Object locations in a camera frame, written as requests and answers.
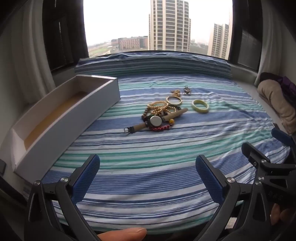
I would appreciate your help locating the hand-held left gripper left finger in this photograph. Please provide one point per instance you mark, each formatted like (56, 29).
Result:
(86, 176)

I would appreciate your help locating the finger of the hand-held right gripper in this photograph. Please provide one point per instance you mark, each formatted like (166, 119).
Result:
(283, 138)
(251, 151)

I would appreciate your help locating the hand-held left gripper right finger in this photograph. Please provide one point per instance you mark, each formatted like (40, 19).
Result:
(208, 178)

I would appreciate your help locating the long white cardboard box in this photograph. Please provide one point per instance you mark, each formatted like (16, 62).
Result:
(57, 139)

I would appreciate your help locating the person's right hand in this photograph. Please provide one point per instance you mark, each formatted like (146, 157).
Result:
(281, 214)

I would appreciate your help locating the beige cushion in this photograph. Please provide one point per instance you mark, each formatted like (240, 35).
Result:
(275, 102)

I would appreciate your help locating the striped blue green bed sheet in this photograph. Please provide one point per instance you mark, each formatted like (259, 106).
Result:
(148, 153)

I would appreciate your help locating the yellow green bangle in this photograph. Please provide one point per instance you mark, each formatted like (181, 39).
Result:
(198, 110)

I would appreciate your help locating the thin gold bangle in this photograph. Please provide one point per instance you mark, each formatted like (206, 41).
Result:
(174, 104)

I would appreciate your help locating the white curtain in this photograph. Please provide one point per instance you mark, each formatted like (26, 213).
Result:
(277, 41)
(20, 58)

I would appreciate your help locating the beige apartment tower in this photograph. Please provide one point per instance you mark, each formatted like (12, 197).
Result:
(218, 40)

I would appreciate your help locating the folded striped quilt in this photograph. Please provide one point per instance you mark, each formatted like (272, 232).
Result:
(150, 66)

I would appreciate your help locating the low red brick building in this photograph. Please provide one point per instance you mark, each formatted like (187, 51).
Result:
(131, 42)

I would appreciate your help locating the tall apartment tower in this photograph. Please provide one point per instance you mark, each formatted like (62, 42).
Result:
(170, 25)

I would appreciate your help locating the dark window frame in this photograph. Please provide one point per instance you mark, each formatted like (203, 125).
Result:
(60, 34)
(246, 34)

